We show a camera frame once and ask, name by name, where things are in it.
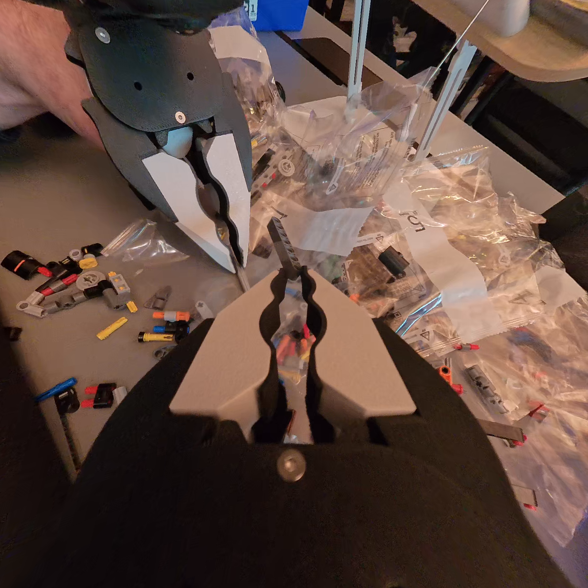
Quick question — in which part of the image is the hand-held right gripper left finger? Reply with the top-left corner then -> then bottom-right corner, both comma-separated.
169,270 -> 292,444

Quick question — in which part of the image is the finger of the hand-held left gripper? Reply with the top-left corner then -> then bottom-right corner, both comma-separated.
141,151 -> 237,274
197,132 -> 252,269

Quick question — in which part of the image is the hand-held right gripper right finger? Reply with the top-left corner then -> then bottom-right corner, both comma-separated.
299,268 -> 417,444

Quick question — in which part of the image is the dark lego beam with holes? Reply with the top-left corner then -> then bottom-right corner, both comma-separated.
266,217 -> 303,282

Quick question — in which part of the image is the clear plastic bag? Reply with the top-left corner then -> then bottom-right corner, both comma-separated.
328,66 -> 444,205

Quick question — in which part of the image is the black yellow lego connector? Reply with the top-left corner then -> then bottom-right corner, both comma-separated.
78,242 -> 104,271

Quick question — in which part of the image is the yellow lego axle pin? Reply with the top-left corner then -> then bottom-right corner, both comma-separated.
96,316 -> 129,341

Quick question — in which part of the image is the grey yellow lego connector assembly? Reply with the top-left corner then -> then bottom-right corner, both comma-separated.
99,271 -> 138,314

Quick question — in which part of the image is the black red lego pin block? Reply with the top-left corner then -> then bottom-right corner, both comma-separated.
80,383 -> 118,409

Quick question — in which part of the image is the blue lego axle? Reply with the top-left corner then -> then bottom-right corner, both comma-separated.
34,378 -> 78,404

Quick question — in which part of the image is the black lego panel red stripe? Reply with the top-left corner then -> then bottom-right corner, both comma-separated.
1,250 -> 53,281

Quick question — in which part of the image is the pile of clear lego bags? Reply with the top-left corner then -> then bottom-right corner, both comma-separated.
101,14 -> 588,547

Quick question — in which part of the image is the person's left hand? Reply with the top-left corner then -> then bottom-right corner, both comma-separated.
0,0 -> 108,149

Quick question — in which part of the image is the orange blue black connector cluster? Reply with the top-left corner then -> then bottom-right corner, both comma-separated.
153,321 -> 190,343

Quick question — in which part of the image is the small clear bag of pins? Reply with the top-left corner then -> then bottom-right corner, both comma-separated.
271,317 -> 318,391

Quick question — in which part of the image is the large clear bag white label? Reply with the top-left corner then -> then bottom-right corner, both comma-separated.
340,184 -> 511,354

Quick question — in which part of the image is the blue plastic bin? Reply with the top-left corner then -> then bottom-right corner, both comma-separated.
246,0 -> 309,32

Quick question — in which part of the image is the white slotted stand leg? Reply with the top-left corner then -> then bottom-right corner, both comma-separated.
408,39 -> 479,162
345,0 -> 372,121

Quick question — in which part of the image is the black perforated pad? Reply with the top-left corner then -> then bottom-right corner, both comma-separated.
0,294 -> 81,588

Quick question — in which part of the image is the white book stand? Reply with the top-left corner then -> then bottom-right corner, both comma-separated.
498,0 -> 531,38

